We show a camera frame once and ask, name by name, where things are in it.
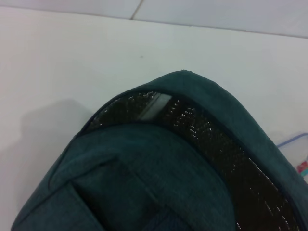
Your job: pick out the teal insulated lunch bag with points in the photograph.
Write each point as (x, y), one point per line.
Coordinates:
(168, 168)

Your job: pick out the clear food container blue rim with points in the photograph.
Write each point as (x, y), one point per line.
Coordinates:
(297, 149)

